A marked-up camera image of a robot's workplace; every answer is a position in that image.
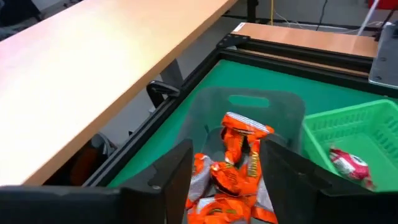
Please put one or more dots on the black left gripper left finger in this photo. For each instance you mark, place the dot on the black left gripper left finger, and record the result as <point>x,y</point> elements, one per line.
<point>155,199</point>

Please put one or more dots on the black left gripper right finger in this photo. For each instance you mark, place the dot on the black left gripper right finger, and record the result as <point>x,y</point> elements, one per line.
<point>295,193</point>

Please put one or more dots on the orange white Reese's wrapper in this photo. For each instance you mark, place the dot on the orange white Reese's wrapper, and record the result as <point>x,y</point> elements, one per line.
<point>200,177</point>

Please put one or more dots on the red candy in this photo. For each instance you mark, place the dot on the red candy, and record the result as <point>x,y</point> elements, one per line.
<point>351,166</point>

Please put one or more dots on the large orange Reese's pack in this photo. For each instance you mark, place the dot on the large orange Reese's pack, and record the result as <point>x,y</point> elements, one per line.
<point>220,211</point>

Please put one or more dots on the grey translucent plastic bin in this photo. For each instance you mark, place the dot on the grey translucent plastic bin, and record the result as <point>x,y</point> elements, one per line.
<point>280,109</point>

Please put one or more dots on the green plastic basket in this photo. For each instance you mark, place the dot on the green plastic basket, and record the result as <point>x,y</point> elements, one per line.
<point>357,130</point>

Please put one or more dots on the light wooden desk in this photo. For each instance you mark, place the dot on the light wooden desk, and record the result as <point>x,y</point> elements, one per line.
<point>77,77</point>

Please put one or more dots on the grey metal mounting plate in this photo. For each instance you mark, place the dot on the grey metal mounting plate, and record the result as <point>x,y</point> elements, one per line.
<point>385,59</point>

